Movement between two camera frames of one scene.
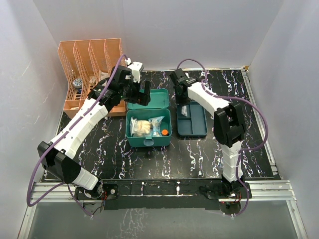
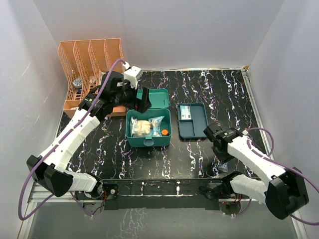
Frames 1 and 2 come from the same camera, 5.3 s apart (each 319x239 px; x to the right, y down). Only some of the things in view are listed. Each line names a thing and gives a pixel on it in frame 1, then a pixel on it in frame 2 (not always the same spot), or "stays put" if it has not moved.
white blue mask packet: [133, 125] stays put
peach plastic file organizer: [83, 63] stays put
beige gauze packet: [144, 128] to [133, 124]
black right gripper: [180, 102] to [221, 158]
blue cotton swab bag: [155, 123] stays put
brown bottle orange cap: [165, 132] stays put
